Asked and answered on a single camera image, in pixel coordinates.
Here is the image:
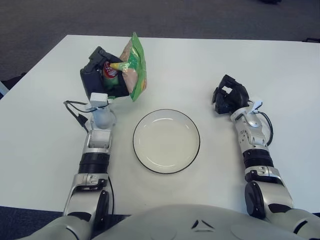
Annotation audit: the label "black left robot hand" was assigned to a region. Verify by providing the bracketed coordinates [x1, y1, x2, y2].
[79, 46, 131, 101]

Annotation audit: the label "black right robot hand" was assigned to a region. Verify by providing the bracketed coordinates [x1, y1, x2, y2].
[211, 74, 250, 116]

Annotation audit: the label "green potato chips bag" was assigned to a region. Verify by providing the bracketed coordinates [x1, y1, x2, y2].
[102, 31, 148, 103]

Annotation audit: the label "white plate with black rim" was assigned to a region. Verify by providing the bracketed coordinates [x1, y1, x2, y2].
[132, 108, 201, 175]

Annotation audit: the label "grey robot torso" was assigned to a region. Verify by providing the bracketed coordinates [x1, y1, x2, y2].
[92, 203, 305, 240]

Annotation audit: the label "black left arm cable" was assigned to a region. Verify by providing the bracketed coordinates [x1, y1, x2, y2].
[63, 100, 116, 216]

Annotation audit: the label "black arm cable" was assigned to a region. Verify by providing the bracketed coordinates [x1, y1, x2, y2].
[257, 111, 274, 147]
[63, 100, 116, 216]

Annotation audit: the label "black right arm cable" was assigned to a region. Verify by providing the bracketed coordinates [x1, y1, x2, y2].
[257, 111, 274, 147]

